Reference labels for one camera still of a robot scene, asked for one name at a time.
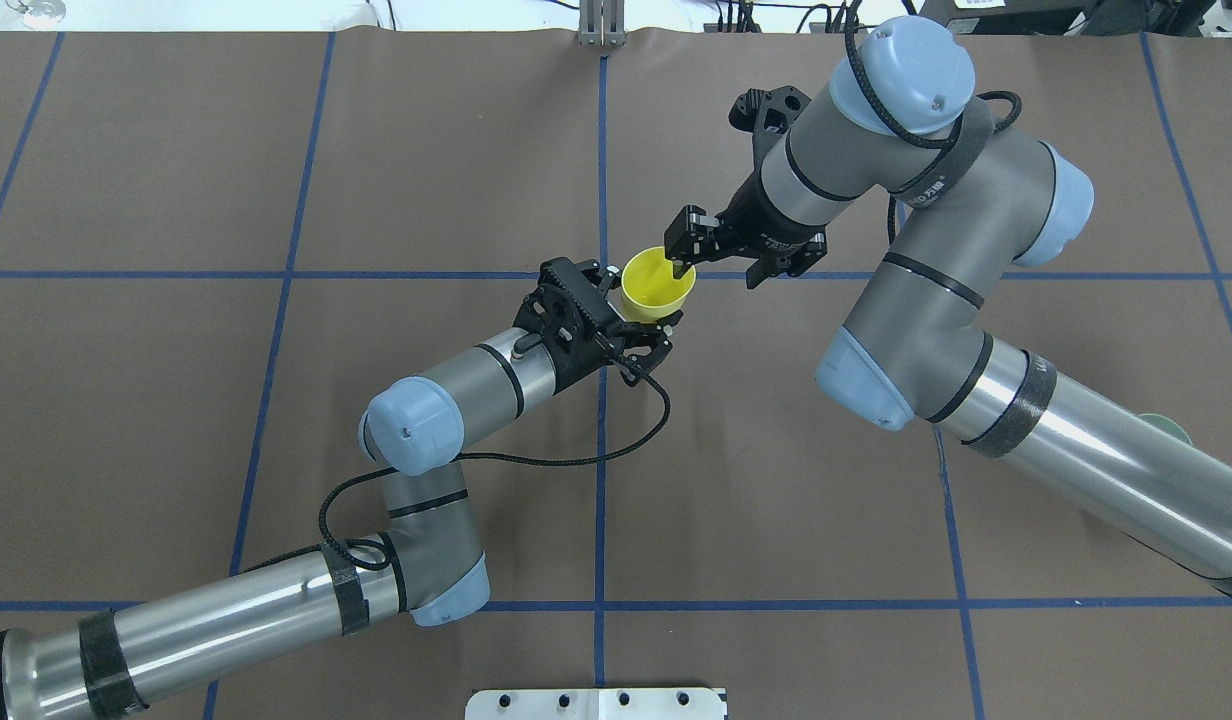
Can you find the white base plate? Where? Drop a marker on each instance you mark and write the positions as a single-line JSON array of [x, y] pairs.
[[599, 703]]

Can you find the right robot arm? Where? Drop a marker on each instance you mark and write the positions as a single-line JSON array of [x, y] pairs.
[[900, 113]]

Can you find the green plastic cup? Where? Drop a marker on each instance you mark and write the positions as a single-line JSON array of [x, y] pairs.
[[1168, 426]]

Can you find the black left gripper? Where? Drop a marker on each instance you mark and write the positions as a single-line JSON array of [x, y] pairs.
[[576, 362]]

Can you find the brown table mat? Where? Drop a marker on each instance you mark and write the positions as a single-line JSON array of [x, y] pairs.
[[215, 249]]

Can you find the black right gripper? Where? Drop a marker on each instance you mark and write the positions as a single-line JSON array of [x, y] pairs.
[[755, 220]]

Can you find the aluminium post on table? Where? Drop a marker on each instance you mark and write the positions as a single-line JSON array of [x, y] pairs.
[[602, 23]]

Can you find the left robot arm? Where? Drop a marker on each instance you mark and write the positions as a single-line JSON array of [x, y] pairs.
[[429, 563]]

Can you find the yellow plastic cup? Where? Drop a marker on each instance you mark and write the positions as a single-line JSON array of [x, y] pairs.
[[650, 290]]

